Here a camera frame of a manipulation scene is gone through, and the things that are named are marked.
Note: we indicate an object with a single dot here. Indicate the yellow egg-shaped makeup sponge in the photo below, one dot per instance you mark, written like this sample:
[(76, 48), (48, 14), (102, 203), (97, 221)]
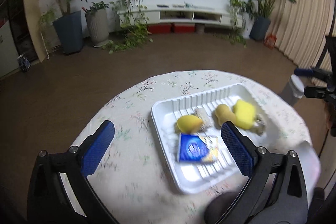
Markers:
[(187, 123)]

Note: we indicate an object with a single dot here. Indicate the blue patterned bag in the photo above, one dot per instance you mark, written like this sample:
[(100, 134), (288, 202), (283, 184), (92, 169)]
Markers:
[(24, 63)]

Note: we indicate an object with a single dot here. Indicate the large yellow sponge block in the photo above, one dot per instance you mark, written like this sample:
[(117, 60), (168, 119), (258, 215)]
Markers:
[(244, 113)]

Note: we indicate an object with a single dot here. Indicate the white television console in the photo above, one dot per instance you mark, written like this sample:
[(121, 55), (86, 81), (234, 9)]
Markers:
[(183, 7)]

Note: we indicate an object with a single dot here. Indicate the beige knit scrub pad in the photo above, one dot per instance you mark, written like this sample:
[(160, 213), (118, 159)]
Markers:
[(202, 114)]

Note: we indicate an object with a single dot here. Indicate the red paper bag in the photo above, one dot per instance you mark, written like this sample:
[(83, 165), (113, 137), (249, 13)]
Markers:
[(271, 41)]

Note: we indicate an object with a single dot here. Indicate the bushy green plant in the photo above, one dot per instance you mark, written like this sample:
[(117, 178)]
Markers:
[(237, 10)]

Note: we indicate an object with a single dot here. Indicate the red storage box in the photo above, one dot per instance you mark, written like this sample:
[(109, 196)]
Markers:
[(159, 28), (183, 28)]

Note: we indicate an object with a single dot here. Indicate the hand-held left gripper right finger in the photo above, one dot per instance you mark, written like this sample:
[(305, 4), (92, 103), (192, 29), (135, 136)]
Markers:
[(237, 150)]

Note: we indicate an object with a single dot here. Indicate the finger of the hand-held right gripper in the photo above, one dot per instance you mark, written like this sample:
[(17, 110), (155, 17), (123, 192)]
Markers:
[(317, 92), (303, 72)]

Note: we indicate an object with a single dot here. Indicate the dark round planter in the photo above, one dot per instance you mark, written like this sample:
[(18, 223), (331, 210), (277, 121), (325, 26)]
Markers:
[(260, 28)]

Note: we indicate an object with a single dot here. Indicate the grey cylindrical trash can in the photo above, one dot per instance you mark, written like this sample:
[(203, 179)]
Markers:
[(291, 90)]

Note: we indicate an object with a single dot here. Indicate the spider plant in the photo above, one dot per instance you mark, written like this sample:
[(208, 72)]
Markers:
[(46, 19)]

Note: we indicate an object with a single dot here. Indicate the beige curtain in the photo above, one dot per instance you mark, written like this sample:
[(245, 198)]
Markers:
[(302, 8)]

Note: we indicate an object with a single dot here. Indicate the cream wall cabinet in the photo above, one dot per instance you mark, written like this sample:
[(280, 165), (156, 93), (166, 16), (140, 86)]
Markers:
[(8, 50)]

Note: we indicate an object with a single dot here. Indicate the white plastic tray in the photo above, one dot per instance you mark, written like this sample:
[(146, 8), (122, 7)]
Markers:
[(166, 115)]

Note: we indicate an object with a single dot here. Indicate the grey ribbed planter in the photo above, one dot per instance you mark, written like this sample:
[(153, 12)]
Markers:
[(97, 28)]

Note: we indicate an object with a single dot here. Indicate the tan gourd-shaped makeup sponge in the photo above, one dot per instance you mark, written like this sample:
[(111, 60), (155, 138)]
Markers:
[(223, 112)]

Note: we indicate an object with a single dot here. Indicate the blue and yellow tissue pack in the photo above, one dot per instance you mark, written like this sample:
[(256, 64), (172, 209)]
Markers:
[(191, 148)]

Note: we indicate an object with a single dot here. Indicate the trailing vine plant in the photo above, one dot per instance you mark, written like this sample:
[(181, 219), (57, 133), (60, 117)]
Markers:
[(131, 19)]

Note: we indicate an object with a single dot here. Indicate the dark square planter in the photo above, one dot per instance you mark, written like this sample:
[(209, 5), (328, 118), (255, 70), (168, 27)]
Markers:
[(68, 32)]

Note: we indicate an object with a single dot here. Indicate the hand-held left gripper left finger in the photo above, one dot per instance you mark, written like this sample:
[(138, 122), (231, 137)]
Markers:
[(98, 148)]

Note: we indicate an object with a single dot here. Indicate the small round pot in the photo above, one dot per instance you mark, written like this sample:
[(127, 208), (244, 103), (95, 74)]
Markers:
[(200, 28)]

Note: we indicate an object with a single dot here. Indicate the small green leafy plant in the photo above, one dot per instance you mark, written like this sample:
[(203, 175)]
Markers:
[(97, 6)]

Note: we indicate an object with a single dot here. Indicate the dark display shelf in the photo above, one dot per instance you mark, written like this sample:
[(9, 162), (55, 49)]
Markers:
[(22, 16)]

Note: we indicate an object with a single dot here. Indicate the round floral-cloth table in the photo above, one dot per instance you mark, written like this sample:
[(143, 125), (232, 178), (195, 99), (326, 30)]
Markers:
[(126, 134)]

